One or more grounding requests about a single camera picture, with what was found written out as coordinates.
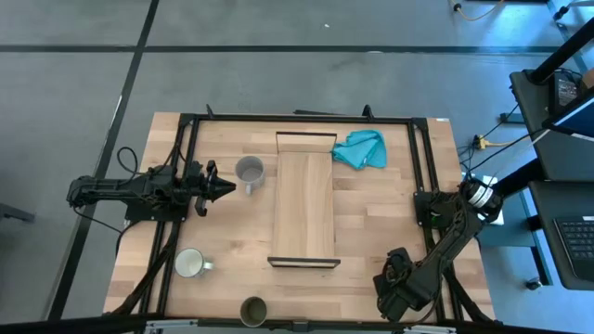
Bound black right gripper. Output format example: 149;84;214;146
373;247;421;307

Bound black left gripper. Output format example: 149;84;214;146
185;160;237;218

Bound light grey ceramic mug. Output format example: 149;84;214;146
234;155;266;196

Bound blue white floral mug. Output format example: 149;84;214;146
174;247;215;279

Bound cream cup with olive inside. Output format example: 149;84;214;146
239;296;269;328

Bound blue grey cart base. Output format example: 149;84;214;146
475;187;556;287

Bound teal cloth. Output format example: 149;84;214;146
330;129;389;171

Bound black keyboard desk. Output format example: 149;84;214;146
528;179;594;291

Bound black stand pole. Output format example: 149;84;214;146
491;159;544;199

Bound black keyboard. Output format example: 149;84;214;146
553;214;594;283

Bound black cart top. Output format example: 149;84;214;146
509;68;594;182

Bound grey furniture leg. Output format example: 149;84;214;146
0;201;36;224

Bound monitor with blue screen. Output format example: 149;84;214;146
541;87;594;143

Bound black power adapter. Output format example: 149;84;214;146
549;76;580;115

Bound black diagonal pole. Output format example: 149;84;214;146
528;16;594;85

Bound wooden shelf with black frame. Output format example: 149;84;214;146
266;131;342;270

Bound black metal table frame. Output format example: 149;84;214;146
104;104;497;327

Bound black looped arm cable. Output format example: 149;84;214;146
115;146;140;176

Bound yellow extension cord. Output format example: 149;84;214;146
472;134;530;150

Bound black floor cable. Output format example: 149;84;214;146
457;101;551;180

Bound yellow cable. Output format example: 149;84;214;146
448;0;506;23

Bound blue grey metal frame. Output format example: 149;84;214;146
546;0;594;75

